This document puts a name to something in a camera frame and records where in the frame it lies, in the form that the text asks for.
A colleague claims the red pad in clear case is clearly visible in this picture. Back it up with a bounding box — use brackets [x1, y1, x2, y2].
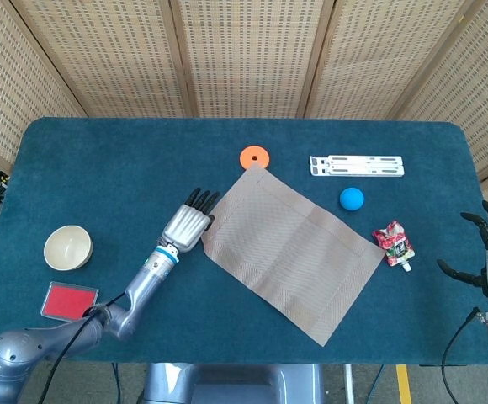
[40, 280, 100, 323]

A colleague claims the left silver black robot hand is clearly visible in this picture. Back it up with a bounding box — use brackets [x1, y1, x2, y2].
[161, 188, 221, 253]

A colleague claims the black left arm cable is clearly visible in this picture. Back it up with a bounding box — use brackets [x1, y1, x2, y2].
[31, 290, 130, 404]

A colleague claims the beige woven placemat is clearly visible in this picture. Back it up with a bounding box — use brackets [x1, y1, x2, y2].
[200, 162, 386, 348]

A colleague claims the cream white bowl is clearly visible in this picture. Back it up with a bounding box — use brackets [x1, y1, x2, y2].
[43, 225, 94, 271]

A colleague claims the red snack pouch with spout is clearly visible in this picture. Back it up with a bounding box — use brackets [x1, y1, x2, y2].
[371, 219, 416, 274]

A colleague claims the white folding stand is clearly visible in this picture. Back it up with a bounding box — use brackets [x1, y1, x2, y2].
[309, 155, 406, 178]

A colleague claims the blue ball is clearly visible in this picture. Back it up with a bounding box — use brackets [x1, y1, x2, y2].
[338, 187, 365, 211]

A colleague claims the white table leg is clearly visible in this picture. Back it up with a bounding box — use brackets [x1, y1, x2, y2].
[343, 364, 355, 404]

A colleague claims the thin blue cable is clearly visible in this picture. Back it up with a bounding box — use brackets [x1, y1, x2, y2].
[111, 363, 121, 404]
[372, 364, 386, 404]

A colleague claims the woven bamboo folding screen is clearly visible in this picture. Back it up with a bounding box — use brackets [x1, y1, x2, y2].
[0, 0, 488, 291]

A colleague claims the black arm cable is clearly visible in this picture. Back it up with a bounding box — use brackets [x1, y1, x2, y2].
[31, 290, 130, 404]
[441, 306, 487, 404]

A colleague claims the blue-grey robot torso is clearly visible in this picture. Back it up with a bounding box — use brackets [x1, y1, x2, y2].
[137, 362, 325, 404]

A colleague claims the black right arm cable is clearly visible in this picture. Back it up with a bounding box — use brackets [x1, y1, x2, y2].
[441, 306, 487, 404]

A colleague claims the orange disc with hole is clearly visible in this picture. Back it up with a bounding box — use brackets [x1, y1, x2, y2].
[239, 145, 271, 171]

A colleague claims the dark blue table cloth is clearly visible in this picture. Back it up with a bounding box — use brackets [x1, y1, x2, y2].
[0, 116, 488, 366]

